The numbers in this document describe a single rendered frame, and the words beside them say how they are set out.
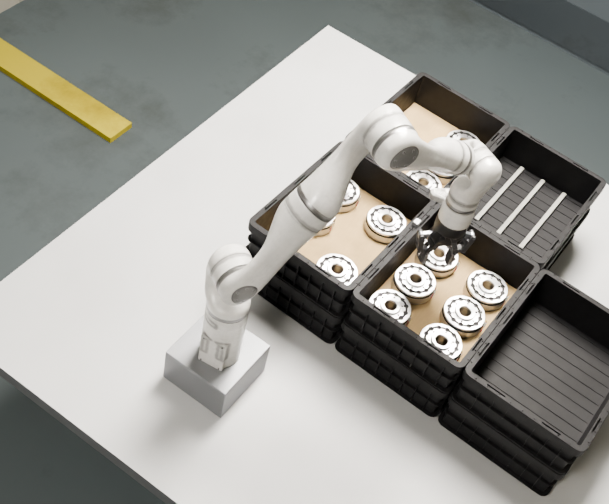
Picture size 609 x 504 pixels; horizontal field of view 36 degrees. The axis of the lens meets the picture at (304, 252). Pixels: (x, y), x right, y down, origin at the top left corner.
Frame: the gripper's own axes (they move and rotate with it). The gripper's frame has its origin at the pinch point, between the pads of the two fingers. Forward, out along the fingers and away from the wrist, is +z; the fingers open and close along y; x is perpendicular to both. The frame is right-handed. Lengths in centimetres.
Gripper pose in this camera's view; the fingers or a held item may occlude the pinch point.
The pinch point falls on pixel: (436, 257)
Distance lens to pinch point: 222.5
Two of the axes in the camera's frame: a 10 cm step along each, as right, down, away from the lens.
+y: 9.7, 0.1, 2.2
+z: -1.8, 6.3, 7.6
